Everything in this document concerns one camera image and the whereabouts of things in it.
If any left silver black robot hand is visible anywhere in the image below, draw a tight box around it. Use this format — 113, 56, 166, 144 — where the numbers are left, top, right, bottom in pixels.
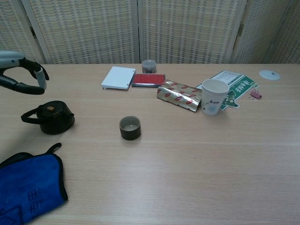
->
0, 50, 50, 96

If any black teapot with handle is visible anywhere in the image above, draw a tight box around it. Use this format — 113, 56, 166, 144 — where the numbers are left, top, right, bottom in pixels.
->
20, 100, 75, 135

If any small grey tea cup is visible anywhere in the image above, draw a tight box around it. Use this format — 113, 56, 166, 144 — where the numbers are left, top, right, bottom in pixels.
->
119, 116, 142, 141

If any woven folding screen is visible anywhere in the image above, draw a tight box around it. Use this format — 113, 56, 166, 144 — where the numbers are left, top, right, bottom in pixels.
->
0, 0, 300, 66

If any white flat rectangular box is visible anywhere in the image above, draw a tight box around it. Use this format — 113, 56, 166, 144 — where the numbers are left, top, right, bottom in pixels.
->
101, 66, 136, 91

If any blue cloth with black trim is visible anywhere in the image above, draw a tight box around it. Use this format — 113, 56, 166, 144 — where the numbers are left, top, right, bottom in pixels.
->
0, 142, 69, 225

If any small round patterned tin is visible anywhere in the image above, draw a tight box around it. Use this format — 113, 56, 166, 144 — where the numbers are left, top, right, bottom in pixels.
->
141, 60, 157, 74

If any red flat rectangular box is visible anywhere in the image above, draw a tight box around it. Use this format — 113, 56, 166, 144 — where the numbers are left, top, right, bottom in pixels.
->
131, 73, 166, 88

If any gold foil packet red print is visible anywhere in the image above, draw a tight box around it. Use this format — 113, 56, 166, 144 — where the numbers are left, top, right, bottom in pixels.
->
156, 79, 203, 113

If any white paper cup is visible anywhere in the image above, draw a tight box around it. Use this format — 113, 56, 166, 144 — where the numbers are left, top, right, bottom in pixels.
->
201, 79, 230, 116

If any flattened green white carton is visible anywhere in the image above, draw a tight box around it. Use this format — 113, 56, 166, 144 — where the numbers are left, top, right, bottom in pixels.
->
195, 69, 260, 111

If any pink binder clip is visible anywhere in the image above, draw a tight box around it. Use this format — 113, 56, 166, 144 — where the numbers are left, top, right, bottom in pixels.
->
249, 90, 263, 101

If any round white table grommet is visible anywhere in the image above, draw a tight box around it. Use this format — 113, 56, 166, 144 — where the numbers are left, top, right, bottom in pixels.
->
259, 69, 281, 81

